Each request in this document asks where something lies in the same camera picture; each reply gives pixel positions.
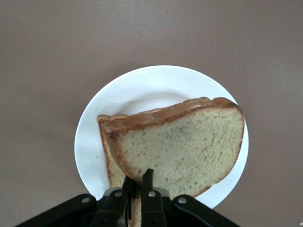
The brown bread slice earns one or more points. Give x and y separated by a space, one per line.
107 146
184 146

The white round plate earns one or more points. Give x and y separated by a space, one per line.
142 89

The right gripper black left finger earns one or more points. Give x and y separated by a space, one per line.
113 210

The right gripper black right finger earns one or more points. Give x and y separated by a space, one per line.
152 208

